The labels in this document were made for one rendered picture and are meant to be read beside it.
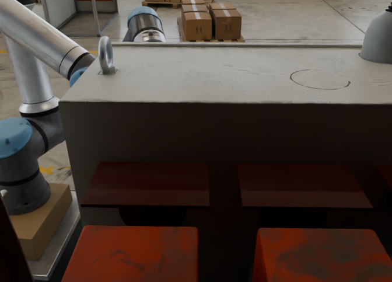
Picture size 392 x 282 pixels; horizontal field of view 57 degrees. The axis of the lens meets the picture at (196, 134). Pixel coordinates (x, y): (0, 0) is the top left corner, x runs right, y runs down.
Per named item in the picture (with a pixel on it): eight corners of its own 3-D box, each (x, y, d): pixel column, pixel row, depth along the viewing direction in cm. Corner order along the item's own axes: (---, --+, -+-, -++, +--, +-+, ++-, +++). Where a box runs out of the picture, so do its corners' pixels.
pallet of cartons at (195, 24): (182, 49, 456) (181, 18, 435) (177, 23, 556) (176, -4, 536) (244, 47, 462) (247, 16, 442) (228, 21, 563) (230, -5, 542)
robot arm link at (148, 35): (167, 57, 83) (167, 25, 77) (170, 69, 80) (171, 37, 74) (133, 60, 81) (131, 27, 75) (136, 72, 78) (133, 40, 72)
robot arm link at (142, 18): (149, 39, 91) (164, 10, 86) (156, 65, 84) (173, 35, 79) (119, 28, 87) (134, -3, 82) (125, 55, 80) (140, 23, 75)
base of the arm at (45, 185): (-19, 210, 100) (-28, 180, 95) (16, 178, 113) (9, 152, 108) (31, 219, 98) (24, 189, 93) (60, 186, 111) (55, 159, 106)
